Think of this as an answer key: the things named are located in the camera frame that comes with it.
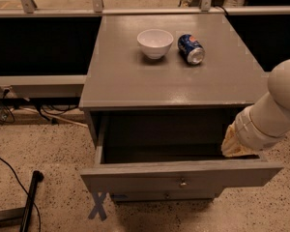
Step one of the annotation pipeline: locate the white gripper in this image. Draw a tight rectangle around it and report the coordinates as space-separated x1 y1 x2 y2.
221 106 283 157

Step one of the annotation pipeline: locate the grey top drawer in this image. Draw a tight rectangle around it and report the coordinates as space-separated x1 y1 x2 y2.
81 109 282 195

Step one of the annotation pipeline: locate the grey drawer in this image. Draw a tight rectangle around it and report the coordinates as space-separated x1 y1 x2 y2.
81 109 282 195
110 190 221 202

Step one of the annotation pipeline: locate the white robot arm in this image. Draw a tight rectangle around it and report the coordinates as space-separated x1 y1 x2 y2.
221 59 290 158

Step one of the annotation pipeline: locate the grey drawer cabinet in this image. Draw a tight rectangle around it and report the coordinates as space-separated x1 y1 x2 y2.
78 14 275 202

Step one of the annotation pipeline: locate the grey bottom drawer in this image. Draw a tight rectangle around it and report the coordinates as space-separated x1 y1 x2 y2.
110 190 221 202

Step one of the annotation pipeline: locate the blue soda can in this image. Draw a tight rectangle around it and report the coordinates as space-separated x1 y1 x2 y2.
178 34 205 65

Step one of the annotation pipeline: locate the white bowl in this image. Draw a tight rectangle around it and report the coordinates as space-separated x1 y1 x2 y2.
137 29 174 59

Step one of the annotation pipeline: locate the blue tape cross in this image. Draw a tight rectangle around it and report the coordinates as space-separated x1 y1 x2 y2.
88 192 107 221

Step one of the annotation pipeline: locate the black metal stand leg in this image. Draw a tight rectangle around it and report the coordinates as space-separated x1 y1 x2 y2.
0 170 44 232

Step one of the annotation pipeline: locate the white cable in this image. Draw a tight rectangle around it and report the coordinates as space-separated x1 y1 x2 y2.
9 105 89 129

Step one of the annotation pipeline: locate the black floor cable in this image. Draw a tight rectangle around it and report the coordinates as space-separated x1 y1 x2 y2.
0 150 43 232

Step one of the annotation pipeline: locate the grey metal rail frame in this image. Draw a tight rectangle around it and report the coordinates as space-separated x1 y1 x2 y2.
0 0 290 100

